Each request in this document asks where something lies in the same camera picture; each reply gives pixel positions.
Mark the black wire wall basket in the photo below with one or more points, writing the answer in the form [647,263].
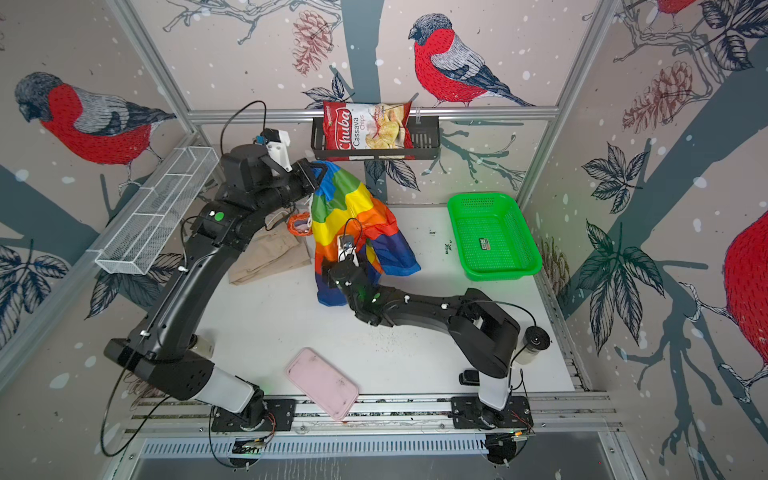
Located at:
[425,136]

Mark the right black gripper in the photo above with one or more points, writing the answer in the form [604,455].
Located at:
[333,273]

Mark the beige shorts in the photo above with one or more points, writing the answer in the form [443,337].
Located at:
[274,249]

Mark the white round cup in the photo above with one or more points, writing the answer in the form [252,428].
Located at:
[535,341]

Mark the small black device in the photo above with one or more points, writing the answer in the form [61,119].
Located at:
[469,377]

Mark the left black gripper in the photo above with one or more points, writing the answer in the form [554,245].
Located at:
[309,182]

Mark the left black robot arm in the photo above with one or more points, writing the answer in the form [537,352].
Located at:
[158,351]

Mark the green plastic basket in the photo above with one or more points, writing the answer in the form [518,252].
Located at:
[492,237]

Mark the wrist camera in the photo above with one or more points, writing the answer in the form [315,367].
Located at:
[277,143]
[347,252]

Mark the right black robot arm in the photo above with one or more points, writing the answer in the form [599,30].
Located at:
[485,333]

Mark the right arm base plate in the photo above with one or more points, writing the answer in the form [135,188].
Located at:
[468,412]

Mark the multicoloured shorts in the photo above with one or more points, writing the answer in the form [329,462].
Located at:
[343,207]

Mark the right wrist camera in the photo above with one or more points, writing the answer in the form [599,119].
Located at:
[347,252]

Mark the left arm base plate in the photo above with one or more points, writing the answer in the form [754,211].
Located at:
[262,415]

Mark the red cassava chips bag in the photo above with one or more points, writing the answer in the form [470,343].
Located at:
[354,127]

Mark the small bottle left side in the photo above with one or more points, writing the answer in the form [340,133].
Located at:
[201,346]

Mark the pink plastic tray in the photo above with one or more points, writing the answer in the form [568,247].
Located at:
[322,383]

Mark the white wire wall basket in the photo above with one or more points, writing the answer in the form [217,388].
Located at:
[162,203]

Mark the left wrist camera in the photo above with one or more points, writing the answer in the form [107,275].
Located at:
[277,143]

